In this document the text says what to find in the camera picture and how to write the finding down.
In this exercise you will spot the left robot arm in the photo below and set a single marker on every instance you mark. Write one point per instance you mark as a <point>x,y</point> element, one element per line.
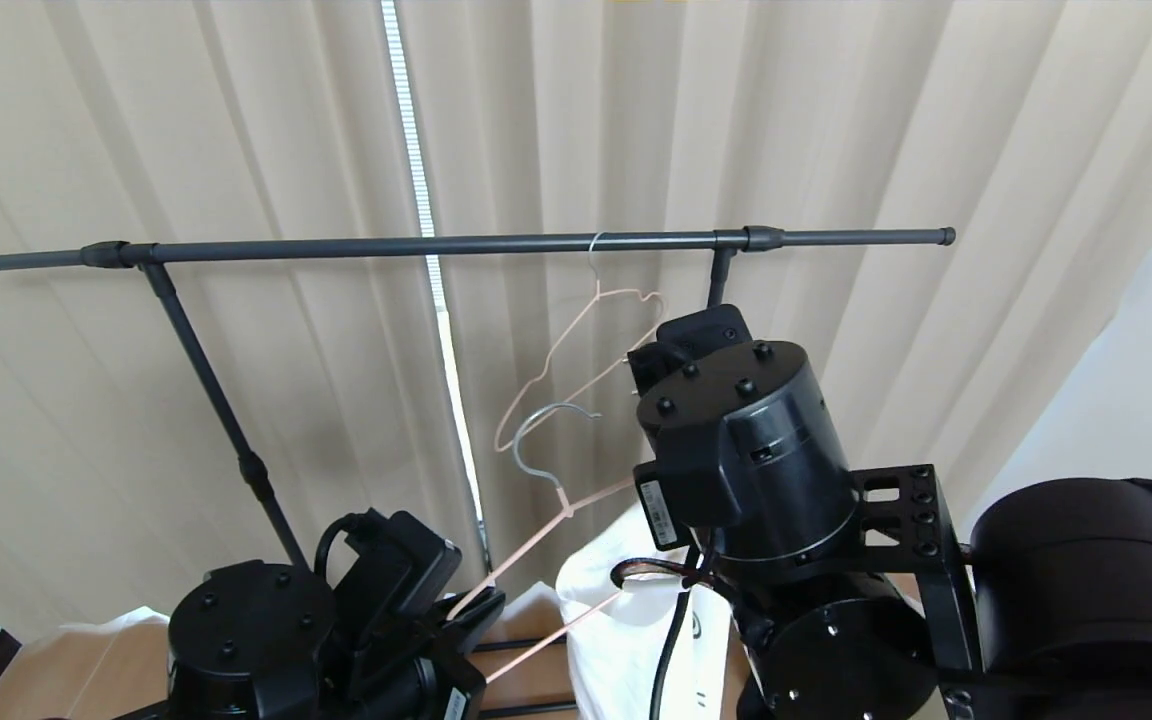
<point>246,640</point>

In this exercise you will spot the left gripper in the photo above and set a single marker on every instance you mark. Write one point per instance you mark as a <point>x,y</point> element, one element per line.
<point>436,685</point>

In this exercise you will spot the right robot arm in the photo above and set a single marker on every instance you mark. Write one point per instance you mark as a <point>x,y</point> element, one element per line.
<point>756,470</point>

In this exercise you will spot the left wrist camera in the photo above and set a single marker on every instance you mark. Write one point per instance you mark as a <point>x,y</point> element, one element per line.
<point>396,575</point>

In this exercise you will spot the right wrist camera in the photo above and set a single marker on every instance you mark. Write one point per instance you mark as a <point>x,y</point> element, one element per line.
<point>691,340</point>

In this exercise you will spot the beige curtain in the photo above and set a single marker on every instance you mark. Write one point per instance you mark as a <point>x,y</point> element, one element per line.
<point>186,120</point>

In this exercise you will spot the white printed T-shirt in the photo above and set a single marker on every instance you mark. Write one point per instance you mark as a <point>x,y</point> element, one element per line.
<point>606,620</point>

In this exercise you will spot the pink clothes hanger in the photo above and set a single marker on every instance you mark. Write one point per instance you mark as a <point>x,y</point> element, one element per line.
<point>516,558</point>
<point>548,368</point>

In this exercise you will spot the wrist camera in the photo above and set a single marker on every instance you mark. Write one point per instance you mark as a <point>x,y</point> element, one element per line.
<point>396,575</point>
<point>691,340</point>

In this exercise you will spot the black clothes rack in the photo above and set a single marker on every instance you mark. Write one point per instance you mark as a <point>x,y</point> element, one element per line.
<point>336,248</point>

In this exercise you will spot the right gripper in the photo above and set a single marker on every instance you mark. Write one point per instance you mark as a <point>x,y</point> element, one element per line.
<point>658,508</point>

